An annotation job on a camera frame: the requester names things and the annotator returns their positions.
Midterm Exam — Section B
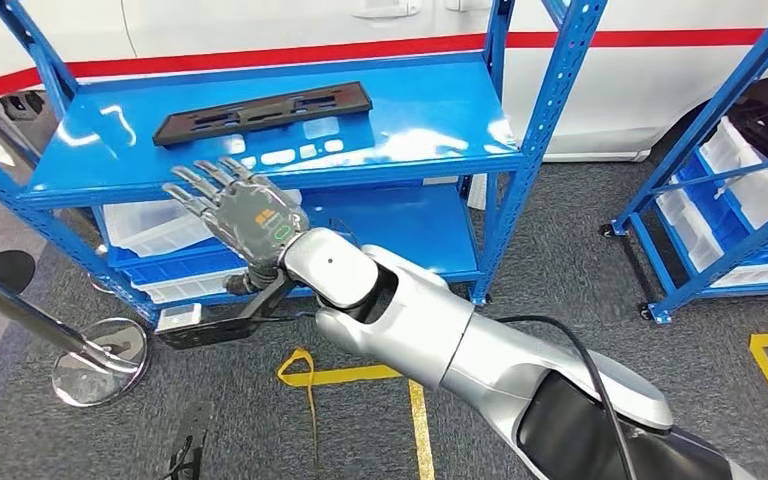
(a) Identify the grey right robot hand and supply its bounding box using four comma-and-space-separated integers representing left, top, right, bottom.
161, 156, 311, 296

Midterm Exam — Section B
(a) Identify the black plastic plate frame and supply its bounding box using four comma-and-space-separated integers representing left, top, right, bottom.
152, 81, 374, 148

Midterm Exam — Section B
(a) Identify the blue metal shelf rack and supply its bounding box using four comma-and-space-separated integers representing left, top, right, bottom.
0, 0, 609, 326
599, 0, 768, 326

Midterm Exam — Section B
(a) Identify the yellow floor tape rectangle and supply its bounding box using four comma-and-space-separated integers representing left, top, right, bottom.
276, 347, 437, 480

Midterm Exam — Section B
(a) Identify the white car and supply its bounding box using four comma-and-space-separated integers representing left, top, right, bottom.
0, 0, 768, 164

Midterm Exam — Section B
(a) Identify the black right camera bracket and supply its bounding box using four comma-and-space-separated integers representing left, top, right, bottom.
155, 271, 296, 351

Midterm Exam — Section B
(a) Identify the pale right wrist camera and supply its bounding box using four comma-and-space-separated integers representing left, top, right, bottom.
155, 303, 204, 334

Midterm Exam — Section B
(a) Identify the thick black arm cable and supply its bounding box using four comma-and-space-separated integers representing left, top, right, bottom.
496, 315, 640, 480

